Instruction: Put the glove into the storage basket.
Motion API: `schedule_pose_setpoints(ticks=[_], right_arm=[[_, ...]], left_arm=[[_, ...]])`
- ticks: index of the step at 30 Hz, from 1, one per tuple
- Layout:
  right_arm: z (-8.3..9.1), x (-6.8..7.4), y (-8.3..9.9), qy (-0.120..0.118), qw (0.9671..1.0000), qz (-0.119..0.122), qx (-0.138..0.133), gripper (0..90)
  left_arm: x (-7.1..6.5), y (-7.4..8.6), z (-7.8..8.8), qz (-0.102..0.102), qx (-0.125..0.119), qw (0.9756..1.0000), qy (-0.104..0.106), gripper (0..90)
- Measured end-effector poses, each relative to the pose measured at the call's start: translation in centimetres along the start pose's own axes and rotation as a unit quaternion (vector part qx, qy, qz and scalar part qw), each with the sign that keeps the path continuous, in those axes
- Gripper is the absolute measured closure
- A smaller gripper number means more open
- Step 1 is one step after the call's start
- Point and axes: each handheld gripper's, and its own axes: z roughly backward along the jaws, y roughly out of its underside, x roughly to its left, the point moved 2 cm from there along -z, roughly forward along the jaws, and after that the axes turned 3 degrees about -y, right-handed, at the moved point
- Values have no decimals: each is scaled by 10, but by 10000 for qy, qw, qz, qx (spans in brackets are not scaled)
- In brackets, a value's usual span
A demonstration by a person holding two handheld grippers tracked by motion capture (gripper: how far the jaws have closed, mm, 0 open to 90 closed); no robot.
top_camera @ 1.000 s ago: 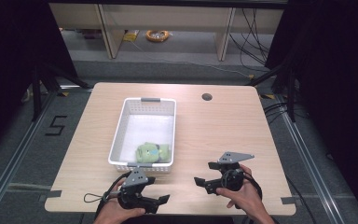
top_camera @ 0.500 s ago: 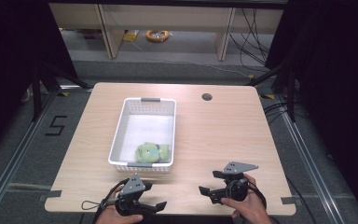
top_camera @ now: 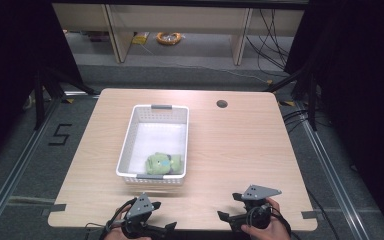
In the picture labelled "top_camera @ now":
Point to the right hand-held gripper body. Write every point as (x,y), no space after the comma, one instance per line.
(258,192)

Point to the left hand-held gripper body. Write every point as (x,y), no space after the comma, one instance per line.
(140,206)

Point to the green plush toy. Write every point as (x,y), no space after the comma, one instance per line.
(158,163)

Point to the white plastic basket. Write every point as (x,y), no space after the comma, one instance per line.
(155,140)

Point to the person's right hand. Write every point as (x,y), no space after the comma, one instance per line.
(273,231)

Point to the person's left hand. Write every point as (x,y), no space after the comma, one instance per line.
(115,235)

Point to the grey tape strip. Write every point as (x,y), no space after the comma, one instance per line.
(55,208)
(309,215)

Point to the yellow black tape piece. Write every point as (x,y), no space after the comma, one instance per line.
(68,100)
(287,103)

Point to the dark round table grommet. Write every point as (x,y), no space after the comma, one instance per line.
(222,103)

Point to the black metal stand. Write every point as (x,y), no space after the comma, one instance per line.
(40,100)
(312,100)

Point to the black tape floor mark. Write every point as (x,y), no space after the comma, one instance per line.
(60,135)

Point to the black curtain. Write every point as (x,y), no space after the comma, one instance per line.
(363,83)
(13,66)

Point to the yellow packet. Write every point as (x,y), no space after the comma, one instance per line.
(140,38)

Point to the beige wooden shelf unit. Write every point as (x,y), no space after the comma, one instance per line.
(180,20)

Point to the metal floor rail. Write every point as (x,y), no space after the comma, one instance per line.
(333,173)
(16,166)

